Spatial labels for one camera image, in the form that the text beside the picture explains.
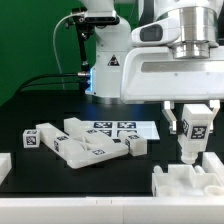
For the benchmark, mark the white chair seat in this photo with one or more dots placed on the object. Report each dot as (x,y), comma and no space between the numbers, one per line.
(185,181)

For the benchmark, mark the white front fence rail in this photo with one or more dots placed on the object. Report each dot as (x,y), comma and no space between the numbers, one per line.
(171,210)

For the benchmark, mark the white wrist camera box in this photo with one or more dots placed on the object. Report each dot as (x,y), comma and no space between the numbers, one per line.
(158,33)

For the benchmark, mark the white tagged cube nut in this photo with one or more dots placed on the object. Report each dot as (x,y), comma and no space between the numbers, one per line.
(31,138)

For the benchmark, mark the white chair back frame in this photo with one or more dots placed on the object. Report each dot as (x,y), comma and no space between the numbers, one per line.
(79,144)

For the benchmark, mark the white fence rail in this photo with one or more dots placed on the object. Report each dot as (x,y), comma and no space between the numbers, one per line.
(171,210)
(5,165)
(212,164)

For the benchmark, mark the white left fence rail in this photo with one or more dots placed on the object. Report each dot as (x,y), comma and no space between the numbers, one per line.
(5,165)

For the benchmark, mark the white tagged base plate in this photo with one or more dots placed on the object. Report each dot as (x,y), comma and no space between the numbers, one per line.
(146,129)

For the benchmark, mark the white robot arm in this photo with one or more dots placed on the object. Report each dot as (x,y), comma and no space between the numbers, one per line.
(199,34)

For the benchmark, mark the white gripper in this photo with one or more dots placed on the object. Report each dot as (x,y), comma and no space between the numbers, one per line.
(151,74)

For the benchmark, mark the white right fence rail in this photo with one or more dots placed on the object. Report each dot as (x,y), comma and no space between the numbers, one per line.
(212,164)

